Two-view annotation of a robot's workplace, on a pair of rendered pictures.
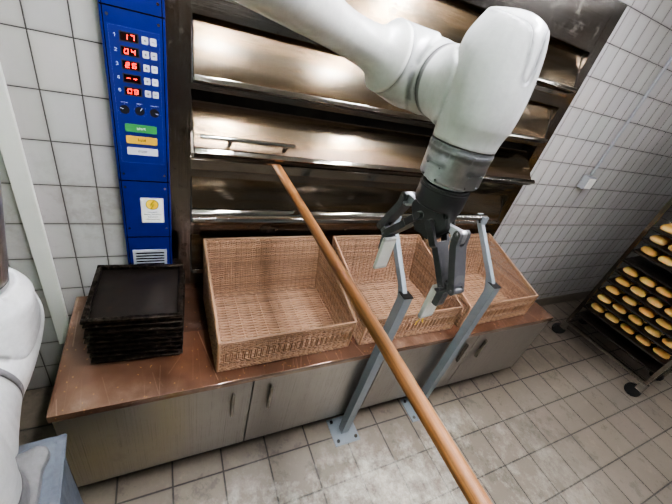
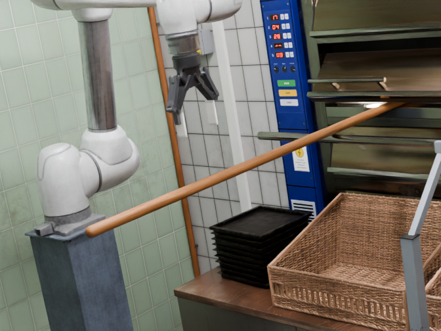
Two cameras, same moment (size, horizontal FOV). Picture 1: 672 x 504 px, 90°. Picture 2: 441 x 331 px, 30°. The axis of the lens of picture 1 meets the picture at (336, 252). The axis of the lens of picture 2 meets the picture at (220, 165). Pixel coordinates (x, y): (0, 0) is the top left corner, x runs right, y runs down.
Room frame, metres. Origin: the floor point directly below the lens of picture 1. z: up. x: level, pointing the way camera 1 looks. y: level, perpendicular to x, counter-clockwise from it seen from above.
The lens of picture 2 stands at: (0.10, -2.32, 1.77)
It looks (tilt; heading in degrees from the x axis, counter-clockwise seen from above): 14 degrees down; 78
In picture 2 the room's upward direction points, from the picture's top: 9 degrees counter-clockwise
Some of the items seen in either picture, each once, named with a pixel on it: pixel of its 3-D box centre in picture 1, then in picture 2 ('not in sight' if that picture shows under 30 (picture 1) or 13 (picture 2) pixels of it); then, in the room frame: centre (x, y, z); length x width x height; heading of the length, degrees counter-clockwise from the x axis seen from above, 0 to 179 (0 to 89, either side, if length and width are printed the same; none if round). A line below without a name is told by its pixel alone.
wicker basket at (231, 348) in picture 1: (277, 293); (371, 256); (1.09, 0.19, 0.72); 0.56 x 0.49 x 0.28; 123
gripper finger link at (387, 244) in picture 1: (384, 252); (211, 112); (0.56, -0.09, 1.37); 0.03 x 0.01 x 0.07; 128
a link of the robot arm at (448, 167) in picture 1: (454, 164); (183, 43); (0.50, -0.13, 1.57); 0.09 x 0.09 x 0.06
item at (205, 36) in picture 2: not in sight; (197, 42); (0.79, 1.10, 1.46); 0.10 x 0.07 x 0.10; 122
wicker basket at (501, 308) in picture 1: (475, 275); not in sight; (1.72, -0.82, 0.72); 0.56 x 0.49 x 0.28; 123
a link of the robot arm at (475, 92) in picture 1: (482, 80); (179, 2); (0.51, -0.12, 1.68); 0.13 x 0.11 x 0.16; 34
